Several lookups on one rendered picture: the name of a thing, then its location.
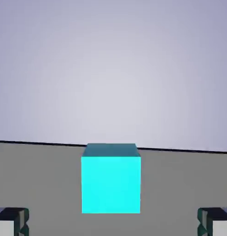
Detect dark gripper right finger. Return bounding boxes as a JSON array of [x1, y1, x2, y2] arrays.
[[197, 206, 227, 236]]

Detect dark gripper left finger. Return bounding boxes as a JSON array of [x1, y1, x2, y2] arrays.
[[0, 207, 30, 236]]

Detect small cyan cube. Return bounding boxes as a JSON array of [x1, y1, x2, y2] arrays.
[[81, 143, 141, 214]]

